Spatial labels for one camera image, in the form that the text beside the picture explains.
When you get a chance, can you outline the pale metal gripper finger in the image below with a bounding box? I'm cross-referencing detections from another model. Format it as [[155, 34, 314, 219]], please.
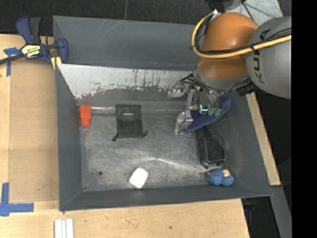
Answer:
[[180, 111, 194, 135], [174, 112, 187, 136]]

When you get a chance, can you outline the dark blue cloth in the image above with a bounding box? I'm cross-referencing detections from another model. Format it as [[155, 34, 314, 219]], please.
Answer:
[[185, 96, 232, 132]]

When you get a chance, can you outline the grey metal bin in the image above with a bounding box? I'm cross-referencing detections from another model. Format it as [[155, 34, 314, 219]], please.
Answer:
[[52, 15, 273, 212]]

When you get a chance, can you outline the black fabric pouch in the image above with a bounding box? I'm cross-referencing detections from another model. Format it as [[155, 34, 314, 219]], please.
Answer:
[[112, 104, 149, 142]]

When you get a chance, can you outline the blue knitted toy animal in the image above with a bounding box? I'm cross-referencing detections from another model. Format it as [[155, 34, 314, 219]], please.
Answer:
[[206, 168, 235, 186]]

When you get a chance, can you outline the white rounded block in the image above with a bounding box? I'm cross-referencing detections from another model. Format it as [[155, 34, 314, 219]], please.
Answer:
[[128, 167, 149, 189]]

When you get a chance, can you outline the orange plastic block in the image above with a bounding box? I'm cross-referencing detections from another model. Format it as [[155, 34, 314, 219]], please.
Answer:
[[79, 105, 93, 128]]

